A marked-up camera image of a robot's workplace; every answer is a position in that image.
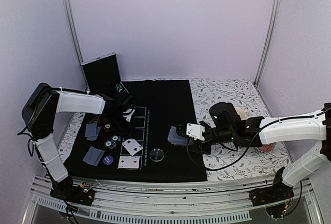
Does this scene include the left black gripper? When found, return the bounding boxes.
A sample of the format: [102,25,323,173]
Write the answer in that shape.
[106,112,137,139]

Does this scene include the green white poker chip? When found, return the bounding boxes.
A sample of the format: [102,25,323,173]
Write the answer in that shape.
[111,135,120,142]
[104,141,116,149]

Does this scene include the face-up clubs card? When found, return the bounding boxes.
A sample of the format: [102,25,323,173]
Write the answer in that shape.
[122,138,143,156]

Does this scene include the aluminium poker chip case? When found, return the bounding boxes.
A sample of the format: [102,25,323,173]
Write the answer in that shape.
[82,52,128,96]

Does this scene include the face-up diamond card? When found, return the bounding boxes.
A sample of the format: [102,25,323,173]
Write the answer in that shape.
[117,156,141,170]

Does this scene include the blue playing card deck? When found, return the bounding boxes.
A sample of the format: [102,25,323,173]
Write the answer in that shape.
[167,126,188,146]

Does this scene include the red black triangle piece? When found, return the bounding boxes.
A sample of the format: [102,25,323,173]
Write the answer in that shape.
[89,117,100,124]

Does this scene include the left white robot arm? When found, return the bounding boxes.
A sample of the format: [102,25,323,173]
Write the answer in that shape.
[17,82,134,200]

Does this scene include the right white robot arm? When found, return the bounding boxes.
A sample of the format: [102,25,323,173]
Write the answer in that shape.
[186,102,330,201]

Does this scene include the cream white cup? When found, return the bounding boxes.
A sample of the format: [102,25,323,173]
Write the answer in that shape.
[235,107,246,120]

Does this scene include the green chip stack in case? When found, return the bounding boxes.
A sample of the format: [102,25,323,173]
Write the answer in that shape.
[115,84,124,93]

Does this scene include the floral white tablecloth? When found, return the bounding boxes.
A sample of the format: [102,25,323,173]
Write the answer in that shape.
[59,79,290,181]

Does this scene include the red patterned bowl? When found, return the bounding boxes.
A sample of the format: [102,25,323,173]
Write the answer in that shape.
[257,143,276,153]

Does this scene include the black poker mat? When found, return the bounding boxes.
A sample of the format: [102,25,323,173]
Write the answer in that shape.
[64,80,207,183]

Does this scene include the purple small blind button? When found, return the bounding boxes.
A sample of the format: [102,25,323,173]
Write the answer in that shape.
[102,155,114,166]

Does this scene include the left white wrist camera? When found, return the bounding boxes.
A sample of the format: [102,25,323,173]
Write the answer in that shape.
[123,108,135,122]

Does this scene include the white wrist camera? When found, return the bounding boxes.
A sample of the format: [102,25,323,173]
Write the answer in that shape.
[123,108,135,122]
[176,123,205,141]

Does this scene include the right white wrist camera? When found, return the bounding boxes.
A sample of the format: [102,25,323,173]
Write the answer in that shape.
[176,123,205,141]

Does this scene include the aluminium front rail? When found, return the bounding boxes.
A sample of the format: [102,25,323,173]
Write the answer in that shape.
[24,174,323,224]

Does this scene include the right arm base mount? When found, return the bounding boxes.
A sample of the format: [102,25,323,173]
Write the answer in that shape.
[249,167,294,219]

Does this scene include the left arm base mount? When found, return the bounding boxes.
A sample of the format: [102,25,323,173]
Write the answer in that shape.
[50,176,95,206]

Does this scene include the left aluminium frame post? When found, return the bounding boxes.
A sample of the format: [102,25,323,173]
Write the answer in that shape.
[63,0,83,65]

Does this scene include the aluminium frame post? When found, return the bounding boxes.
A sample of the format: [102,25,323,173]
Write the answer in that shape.
[253,0,281,87]
[63,0,83,65]

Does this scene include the right aluminium frame post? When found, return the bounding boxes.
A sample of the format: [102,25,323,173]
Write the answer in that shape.
[253,0,281,87]

